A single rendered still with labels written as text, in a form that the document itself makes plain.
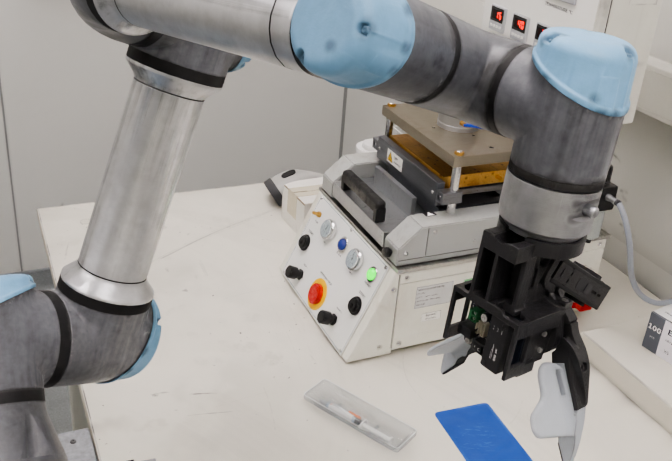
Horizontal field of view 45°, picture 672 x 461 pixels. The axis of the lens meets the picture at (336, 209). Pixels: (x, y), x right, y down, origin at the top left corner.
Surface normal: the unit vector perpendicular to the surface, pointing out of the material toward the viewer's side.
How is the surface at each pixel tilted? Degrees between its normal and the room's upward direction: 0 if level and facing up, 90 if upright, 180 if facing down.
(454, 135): 0
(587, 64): 84
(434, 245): 90
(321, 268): 65
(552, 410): 57
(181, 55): 80
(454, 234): 90
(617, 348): 0
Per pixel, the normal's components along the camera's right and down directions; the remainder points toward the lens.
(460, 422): 0.07, -0.89
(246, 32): -0.70, 0.37
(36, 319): 0.68, -0.51
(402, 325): 0.40, 0.43
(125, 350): 0.72, 0.35
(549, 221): -0.15, 0.39
